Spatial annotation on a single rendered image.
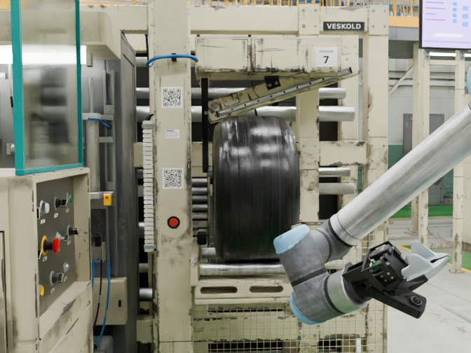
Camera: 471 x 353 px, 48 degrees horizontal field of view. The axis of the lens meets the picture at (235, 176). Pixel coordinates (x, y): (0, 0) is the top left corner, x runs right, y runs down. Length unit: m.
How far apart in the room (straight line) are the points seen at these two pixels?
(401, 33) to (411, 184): 7.15
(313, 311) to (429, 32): 4.81
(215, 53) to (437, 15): 3.96
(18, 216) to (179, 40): 0.96
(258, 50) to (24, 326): 1.41
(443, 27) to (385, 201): 4.74
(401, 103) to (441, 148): 11.30
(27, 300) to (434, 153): 0.94
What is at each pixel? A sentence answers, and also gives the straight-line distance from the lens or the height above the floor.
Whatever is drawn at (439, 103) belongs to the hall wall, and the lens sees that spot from 12.96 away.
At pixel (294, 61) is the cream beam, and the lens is 2.21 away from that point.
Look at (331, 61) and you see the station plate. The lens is 2.24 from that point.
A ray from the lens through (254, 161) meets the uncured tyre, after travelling 1.73.
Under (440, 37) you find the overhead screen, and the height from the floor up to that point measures 2.44.
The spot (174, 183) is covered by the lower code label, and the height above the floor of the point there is 1.20.
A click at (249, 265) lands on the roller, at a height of 0.92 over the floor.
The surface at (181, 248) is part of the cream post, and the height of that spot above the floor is 0.97.
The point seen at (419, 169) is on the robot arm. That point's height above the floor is 1.28.
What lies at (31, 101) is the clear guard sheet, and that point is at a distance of 1.32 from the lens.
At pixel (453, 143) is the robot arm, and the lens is 1.17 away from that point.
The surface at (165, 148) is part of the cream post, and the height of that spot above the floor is 1.33.
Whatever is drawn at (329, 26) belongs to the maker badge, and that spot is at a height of 1.89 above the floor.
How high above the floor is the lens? 1.32
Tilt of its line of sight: 3 degrees down
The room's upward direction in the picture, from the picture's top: straight up
